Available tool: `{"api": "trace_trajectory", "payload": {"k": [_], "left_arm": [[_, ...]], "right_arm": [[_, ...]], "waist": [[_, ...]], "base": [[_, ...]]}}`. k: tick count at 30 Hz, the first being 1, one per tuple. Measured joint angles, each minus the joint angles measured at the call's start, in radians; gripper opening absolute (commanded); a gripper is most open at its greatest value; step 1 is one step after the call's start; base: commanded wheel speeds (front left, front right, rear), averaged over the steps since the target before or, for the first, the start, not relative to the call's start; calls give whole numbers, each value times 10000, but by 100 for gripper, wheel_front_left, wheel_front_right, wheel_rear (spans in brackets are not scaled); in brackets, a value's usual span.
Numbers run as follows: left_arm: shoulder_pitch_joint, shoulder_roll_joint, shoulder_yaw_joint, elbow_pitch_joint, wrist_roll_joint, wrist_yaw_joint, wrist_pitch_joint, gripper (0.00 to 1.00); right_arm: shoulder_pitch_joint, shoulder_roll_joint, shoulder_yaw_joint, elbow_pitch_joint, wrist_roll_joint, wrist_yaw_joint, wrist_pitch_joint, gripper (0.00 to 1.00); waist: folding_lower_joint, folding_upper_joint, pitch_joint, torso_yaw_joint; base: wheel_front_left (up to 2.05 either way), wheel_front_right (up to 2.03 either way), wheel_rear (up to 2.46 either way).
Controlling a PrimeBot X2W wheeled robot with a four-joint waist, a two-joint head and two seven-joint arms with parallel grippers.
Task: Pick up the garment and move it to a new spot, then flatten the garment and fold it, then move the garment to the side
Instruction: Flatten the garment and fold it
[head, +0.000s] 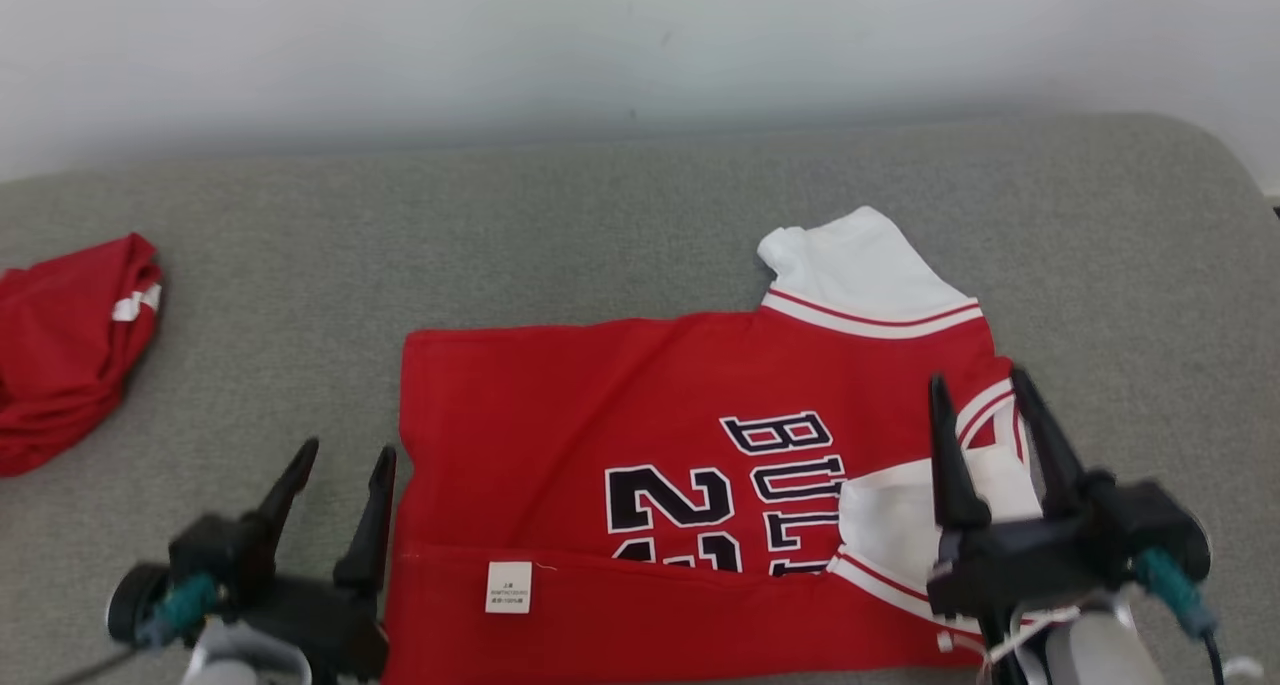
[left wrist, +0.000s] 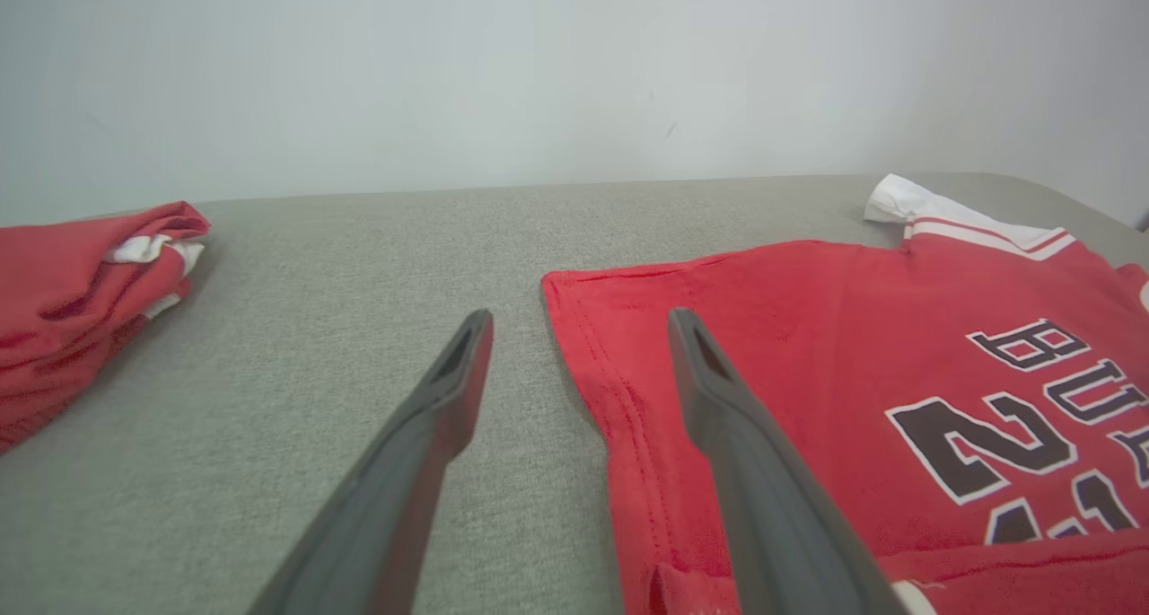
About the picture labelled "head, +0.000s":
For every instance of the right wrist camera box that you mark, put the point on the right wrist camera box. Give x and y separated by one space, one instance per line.
1150 530

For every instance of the red jersey number 23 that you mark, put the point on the red jersey number 23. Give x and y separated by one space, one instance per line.
560 435

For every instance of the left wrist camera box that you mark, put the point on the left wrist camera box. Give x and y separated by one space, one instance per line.
215 555

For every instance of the grey fabric sofa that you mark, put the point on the grey fabric sofa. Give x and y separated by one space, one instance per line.
600 225

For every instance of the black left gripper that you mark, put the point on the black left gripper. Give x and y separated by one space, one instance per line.
330 630

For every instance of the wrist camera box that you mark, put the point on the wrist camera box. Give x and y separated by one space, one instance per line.
215 555
1150 530

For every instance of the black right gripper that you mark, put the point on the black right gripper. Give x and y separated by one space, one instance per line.
1010 570

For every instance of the red shorts white trim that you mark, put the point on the red shorts white trim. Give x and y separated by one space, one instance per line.
60 365

